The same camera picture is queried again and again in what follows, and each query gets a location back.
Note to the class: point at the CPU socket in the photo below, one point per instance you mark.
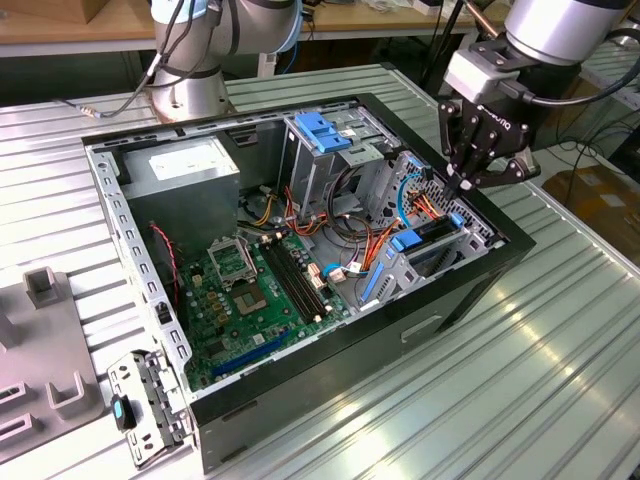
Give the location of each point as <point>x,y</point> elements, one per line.
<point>250,300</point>

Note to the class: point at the metal optical drive cage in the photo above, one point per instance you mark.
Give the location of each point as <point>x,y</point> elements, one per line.
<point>305,175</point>

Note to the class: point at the brown cardboard box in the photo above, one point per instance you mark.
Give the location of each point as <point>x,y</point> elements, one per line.
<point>600,200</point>

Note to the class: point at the long wooden desk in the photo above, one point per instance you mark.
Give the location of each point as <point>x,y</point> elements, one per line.
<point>375,20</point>

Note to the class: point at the black RAM slot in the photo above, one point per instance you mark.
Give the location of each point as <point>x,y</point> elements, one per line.
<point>287,282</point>
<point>301,274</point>

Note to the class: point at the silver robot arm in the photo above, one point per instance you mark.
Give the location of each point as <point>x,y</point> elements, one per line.
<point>190,75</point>

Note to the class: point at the metal disk bay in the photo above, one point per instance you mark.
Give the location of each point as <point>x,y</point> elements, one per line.
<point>475,240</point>

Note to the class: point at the grey power supply unit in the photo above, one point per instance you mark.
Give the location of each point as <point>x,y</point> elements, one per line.
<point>185,200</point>

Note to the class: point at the black open PC case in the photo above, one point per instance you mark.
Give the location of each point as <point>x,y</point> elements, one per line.
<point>350,370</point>

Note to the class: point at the grey parts rack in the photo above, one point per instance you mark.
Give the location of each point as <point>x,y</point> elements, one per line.
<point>45,360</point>

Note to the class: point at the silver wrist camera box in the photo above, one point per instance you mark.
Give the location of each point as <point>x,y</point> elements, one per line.
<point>475,75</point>

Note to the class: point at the blue expansion slot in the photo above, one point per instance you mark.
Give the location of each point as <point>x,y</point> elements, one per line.
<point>250,356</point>

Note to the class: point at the black case fan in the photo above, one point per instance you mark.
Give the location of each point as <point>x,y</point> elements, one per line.
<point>160,270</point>

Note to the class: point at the black stand pole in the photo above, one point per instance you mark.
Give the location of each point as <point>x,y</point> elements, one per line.
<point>435,50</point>

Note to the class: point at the metal expansion card bracket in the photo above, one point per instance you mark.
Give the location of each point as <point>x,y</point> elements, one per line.
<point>155,395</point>

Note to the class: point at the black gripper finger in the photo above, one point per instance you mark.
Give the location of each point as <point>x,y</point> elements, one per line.
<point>505,175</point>
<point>448,130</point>

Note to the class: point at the black blue bracket tab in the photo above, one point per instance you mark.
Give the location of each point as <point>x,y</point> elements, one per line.
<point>122,412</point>

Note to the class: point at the hard disk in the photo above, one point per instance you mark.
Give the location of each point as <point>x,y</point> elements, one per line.
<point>404,241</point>

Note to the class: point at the small cardboard box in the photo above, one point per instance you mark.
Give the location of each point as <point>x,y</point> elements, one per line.
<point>95,9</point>

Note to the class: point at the green motherboard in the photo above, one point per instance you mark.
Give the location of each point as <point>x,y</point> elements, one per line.
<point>235,335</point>

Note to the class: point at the blue drive cage latch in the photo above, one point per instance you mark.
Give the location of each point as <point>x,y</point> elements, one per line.
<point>320,130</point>

